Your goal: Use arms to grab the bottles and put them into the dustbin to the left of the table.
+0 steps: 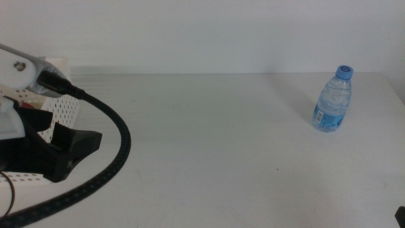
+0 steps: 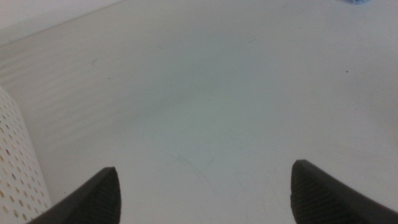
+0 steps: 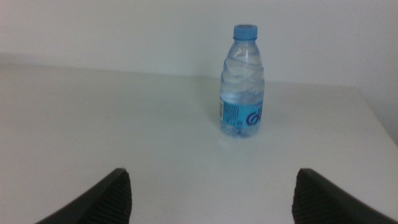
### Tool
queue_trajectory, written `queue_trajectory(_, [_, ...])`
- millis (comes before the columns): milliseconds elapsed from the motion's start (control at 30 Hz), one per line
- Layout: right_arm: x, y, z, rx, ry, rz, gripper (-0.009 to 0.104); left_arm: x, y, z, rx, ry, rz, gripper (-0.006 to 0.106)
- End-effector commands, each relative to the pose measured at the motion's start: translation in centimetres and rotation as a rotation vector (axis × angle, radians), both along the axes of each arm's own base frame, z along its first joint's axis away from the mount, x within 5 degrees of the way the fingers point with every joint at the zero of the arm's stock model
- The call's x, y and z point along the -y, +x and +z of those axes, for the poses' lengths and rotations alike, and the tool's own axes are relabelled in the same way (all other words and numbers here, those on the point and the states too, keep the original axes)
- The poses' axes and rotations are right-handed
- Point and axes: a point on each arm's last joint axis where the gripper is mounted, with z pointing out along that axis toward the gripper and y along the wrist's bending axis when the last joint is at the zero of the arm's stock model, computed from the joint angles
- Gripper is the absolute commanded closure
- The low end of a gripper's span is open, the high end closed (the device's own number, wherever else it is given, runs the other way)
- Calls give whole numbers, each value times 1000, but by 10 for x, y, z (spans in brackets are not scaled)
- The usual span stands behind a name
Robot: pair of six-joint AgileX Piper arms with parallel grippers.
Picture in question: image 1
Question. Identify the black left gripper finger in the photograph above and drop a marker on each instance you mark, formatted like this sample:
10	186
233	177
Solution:
34	118
79	142

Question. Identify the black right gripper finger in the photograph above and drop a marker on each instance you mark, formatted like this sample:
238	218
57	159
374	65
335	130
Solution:
401	218

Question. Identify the clear water bottle blue cap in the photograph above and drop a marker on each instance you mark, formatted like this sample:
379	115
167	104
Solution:
332	101

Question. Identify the white perforated plastic basket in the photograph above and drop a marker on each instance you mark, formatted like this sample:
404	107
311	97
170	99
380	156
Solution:
64	111

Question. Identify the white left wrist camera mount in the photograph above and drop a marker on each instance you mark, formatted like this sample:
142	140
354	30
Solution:
12	76

